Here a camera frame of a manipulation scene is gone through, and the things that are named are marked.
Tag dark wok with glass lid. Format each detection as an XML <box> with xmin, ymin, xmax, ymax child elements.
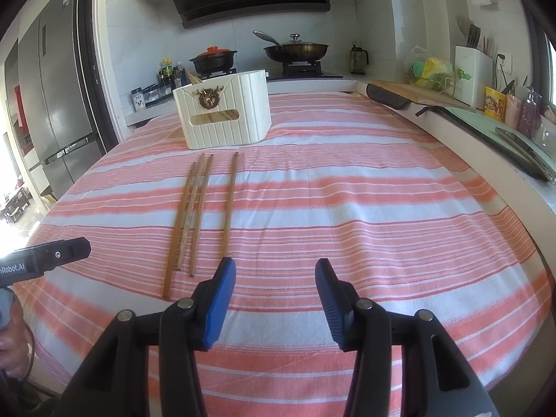
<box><xmin>253</xmin><ymin>30</ymin><xmax>330</xmax><ymax>64</ymax></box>

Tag light green cutting board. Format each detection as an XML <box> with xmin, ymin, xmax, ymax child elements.
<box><xmin>415</xmin><ymin>105</ymin><xmax>556</xmax><ymax>183</ymax></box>

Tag person's left hand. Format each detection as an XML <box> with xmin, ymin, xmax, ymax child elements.
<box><xmin>0</xmin><ymin>302</ymin><xmax>32</xmax><ymax>377</ymax></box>

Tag kitchen knives in holder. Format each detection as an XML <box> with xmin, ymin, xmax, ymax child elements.
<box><xmin>458</xmin><ymin>17</ymin><xmax>496</xmax><ymax>53</ymax></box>

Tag cream ribbed utensil holder box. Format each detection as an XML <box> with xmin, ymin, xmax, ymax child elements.
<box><xmin>172</xmin><ymin>69</ymin><xmax>272</xmax><ymax>150</ymax></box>

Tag wooden cutting board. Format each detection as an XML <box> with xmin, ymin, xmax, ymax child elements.
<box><xmin>371</xmin><ymin>79</ymin><xmax>472</xmax><ymax>109</ymax></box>

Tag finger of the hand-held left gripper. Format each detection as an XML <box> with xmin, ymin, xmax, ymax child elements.
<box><xmin>12</xmin><ymin>237</ymin><xmax>92</xmax><ymax>273</ymax></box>

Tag dark glass jar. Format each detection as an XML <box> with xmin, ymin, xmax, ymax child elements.
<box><xmin>350</xmin><ymin>43</ymin><xmax>369</xmax><ymax>75</ymax></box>

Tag pink glitter bottle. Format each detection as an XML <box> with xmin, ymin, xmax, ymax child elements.
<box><xmin>517</xmin><ymin>87</ymin><xmax>542</xmax><ymax>138</ymax></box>

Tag black cable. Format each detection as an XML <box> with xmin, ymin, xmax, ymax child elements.
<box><xmin>0</xmin><ymin>313</ymin><xmax>59</xmax><ymax>397</ymax></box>

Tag red hanging cloth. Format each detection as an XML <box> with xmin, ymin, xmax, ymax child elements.
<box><xmin>15</xmin><ymin>84</ymin><xmax>34</xmax><ymax>157</ymax></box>

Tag white knife holder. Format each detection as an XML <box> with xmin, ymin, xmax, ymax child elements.
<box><xmin>454</xmin><ymin>44</ymin><xmax>494</xmax><ymax>107</ymax></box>

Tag plastic bag with yellow contents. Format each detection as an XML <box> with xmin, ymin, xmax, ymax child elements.
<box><xmin>404</xmin><ymin>46</ymin><xmax>457</xmax><ymax>92</ymax></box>

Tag black pot with orange lid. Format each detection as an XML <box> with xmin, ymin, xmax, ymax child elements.
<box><xmin>189</xmin><ymin>46</ymin><xmax>239</xmax><ymax>75</ymax></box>

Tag row of spice jars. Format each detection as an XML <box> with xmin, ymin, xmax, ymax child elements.
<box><xmin>131</xmin><ymin>82</ymin><xmax>175</xmax><ymax>109</ymax></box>

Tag black gas stove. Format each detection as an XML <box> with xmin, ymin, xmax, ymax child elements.
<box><xmin>264</xmin><ymin>63</ymin><xmax>345</xmax><ymax>81</ymax></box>

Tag group of sauce bottles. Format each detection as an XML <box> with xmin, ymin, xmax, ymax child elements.
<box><xmin>157</xmin><ymin>57</ymin><xmax>186</xmax><ymax>90</ymax></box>

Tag grey refrigerator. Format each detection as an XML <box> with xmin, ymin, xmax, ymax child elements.
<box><xmin>4</xmin><ymin>0</ymin><xmax>107</xmax><ymax>201</ymax></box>

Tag black oblong object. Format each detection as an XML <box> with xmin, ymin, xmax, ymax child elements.
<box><xmin>367</xmin><ymin>82</ymin><xmax>411</xmax><ymax>111</ymax></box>

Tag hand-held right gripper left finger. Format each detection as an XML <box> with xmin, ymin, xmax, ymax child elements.
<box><xmin>52</xmin><ymin>257</ymin><xmax>237</xmax><ymax>417</ymax></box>

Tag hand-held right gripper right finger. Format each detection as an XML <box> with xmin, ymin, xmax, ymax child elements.
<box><xmin>315</xmin><ymin>258</ymin><xmax>496</xmax><ymax>417</ymax></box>

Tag pink white striped tablecloth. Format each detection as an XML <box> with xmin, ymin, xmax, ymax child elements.
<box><xmin>19</xmin><ymin>91</ymin><xmax>552</xmax><ymax>417</ymax></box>

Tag yellow printed cup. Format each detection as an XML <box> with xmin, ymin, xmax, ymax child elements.
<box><xmin>484</xmin><ymin>86</ymin><xmax>508</xmax><ymax>118</ymax></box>

